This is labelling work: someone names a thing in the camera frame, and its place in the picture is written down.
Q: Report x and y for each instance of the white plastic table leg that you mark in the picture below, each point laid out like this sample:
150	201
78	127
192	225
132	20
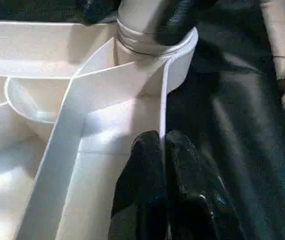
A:
142	25

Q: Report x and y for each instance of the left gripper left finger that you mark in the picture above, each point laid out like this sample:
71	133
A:
140	195

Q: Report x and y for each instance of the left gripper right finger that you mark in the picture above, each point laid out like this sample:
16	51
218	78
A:
197	205

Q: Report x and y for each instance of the white plastic table top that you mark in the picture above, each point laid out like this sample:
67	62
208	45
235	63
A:
82	125

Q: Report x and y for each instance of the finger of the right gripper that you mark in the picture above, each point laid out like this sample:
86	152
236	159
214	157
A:
182	20
100	10

